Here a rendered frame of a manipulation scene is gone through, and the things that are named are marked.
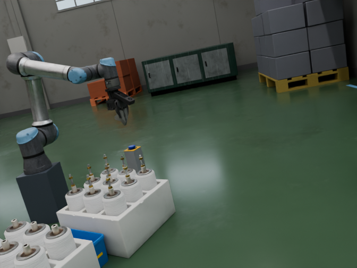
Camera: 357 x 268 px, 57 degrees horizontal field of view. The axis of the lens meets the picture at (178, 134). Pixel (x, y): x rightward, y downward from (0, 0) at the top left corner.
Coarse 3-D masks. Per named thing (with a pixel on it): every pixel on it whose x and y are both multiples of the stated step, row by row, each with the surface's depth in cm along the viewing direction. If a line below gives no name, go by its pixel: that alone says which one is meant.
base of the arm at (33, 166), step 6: (30, 156) 178; (36, 156) 179; (42, 156) 182; (24, 162) 180; (30, 162) 179; (36, 162) 179; (42, 162) 181; (48, 162) 184; (24, 168) 182; (30, 168) 179; (36, 168) 179; (42, 168) 180; (48, 168) 183
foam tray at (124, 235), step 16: (144, 192) 154; (160, 192) 157; (64, 208) 155; (128, 208) 140; (144, 208) 146; (160, 208) 157; (64, 224) 152; (80, 224) 146; (96, 224) 140; (112, 224) 134; (128, 224) 137; (144, 224) 146; (160, 224) 156; (112, 240) 138; (128, 240) 136; (144, 240) 145; (128, 256) 136
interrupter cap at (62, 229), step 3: (60, 228) 119; (63, 228) 118; (66, 228) 118; (51, 231) 118; (60, 231) 117; (63, 231) 116; (48, 234) 116; (51, 234) 116; (57, 234) 115; (60, 234) 114; (48, 237) 114; (51, 237) 114; (54, 237) 113; (57, 237) 113
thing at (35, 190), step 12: (60, 168) 193; (24, 180) 179; (36, 180) 178; (48, 180) 178; (60, 180) 190; (24, 192) 180; (36, 192) 180; (48, 192) 180; (60, 192) 188; (36, 204) 182; (48, 204) 181; (60, 204) 185; (36, 216) 184; (48, 216) 183
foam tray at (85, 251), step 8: (80, 240) 122; (88, 240) 121; (80, 248) 117; (88, 248) 119; (48, 256) 119; (72, 256) 113; (80, 256) 116; (88, 256) 119; (96, 256) 122; (56, 264) 110; (64, 264) 110; (72, 264) 112; (80, 264) 115; (88, 264) 118; (96, 264) 122
